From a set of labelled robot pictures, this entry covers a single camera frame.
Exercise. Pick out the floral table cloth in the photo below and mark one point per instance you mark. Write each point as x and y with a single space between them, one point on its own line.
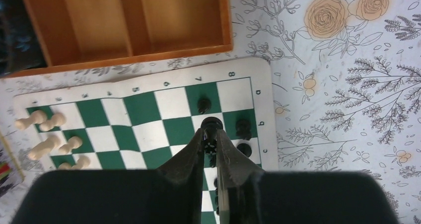
347 90

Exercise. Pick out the gold metal tin box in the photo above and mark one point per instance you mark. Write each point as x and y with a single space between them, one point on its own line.
10 173

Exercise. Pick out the black chess piece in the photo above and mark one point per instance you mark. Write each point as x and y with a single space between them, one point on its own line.
245 149
212 161

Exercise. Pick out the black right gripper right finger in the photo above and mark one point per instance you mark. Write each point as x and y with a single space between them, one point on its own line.
247 194

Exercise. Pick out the green white chess board mat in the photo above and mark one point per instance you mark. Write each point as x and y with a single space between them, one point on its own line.
144 121

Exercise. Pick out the black bishop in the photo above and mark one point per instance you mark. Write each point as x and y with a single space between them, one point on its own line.
203 105

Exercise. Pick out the orange wooden compartment tray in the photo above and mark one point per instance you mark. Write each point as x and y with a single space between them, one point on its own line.
89 34

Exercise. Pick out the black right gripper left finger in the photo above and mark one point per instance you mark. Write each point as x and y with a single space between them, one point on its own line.
169 194

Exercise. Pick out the white chess pieces row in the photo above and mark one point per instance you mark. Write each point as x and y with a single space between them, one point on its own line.
39 117

